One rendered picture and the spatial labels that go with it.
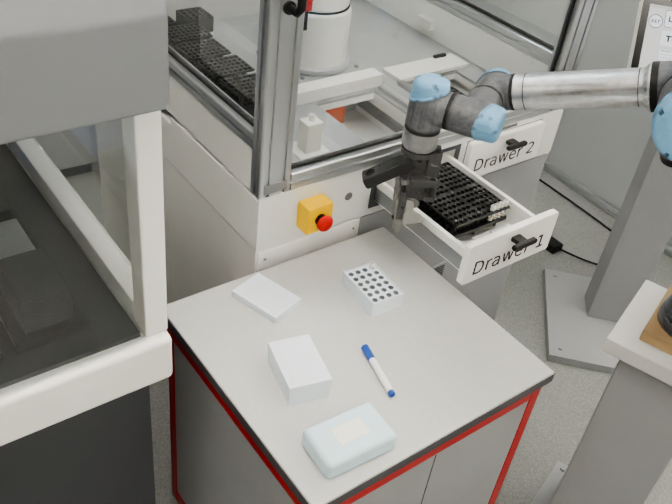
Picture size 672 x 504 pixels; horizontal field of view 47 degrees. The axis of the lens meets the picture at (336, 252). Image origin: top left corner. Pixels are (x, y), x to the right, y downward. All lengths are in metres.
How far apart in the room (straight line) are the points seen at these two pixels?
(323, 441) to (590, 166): 2.63
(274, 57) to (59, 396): 0.73
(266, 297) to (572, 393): 1.40
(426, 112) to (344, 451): 0.67
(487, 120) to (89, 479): 1.07
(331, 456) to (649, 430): 0.89
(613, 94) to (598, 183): 2.20
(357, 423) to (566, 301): 1.78
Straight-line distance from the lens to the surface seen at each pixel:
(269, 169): 1.67
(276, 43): 1.54
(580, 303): 3.11
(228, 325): 1.66
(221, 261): 1.98
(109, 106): 1.11
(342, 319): 1.69
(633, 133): 3.62
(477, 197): 1.91
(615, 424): 2.04
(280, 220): 1.77
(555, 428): 2.67
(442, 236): 1.78
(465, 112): 1.56
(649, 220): 2.83
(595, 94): 1.62
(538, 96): 1.64
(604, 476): 2.17
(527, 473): 2.52
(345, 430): 1.43
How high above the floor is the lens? 1.91
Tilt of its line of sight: 38 degrees down
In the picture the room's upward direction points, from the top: 8 degrees clockwise
